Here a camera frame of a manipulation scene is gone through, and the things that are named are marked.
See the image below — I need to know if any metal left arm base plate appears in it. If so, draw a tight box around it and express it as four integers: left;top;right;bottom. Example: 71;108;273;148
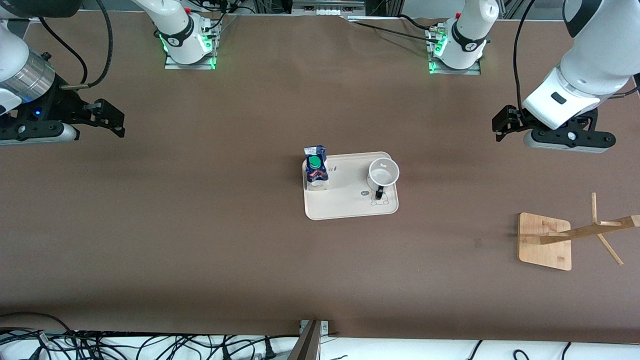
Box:
427;26;482;76

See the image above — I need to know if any black table cable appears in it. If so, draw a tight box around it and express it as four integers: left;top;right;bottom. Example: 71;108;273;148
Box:
398;13;447;33
344;19;435;45

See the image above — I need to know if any blue white milk carton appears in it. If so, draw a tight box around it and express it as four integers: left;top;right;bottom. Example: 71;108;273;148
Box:
303;145;331;192

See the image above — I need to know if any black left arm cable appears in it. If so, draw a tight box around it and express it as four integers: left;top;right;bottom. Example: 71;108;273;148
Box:
513;0;540;110

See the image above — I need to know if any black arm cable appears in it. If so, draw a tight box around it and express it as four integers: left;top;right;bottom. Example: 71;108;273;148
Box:
37;0;115;92
513;0;540;110

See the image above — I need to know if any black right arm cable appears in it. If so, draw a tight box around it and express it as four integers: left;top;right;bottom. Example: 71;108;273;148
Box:
37;0;115;92

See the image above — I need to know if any cream rabbit print tray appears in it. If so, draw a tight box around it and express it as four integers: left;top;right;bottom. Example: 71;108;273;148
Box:
301;151;400;221

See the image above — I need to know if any grey aluminium pole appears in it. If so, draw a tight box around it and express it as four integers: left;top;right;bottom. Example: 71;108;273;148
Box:
287;319;330;360

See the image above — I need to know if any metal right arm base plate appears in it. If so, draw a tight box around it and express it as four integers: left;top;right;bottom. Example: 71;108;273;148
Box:
163;14;218;71

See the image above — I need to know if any white mug black handle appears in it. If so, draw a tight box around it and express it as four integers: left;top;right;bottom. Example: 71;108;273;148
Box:
367;157;401;201

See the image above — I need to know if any wooden cup rack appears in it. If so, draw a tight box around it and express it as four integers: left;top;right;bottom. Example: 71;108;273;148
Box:
517;192;640;272

